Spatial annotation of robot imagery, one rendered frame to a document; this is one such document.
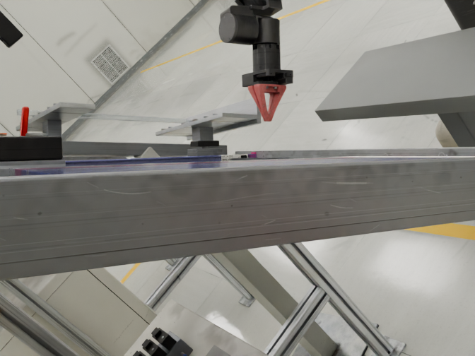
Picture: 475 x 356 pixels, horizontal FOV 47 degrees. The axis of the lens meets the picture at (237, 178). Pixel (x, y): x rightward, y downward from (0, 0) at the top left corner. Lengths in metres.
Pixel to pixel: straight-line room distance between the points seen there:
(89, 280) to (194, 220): 1.53
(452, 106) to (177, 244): 0.84
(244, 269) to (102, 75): 7.56
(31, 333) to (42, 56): 7.72
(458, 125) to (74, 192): 1.09
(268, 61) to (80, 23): 7.87
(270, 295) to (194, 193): 1.14
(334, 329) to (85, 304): 0.81
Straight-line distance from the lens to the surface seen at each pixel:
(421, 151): 0.78
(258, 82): 1.11
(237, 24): 1.08
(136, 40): 9.15
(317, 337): 1.65
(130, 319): 1.99
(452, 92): 1.15
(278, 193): 0.43
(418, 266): 1.76
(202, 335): 1.01
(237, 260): 1.44
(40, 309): 1.86
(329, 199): 0.46
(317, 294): 1.38
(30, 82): 8.62
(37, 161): 0.67
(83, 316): 1.93
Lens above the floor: 1.14
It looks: 22 degrees down
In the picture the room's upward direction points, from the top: 41 degrees counter-clockwise
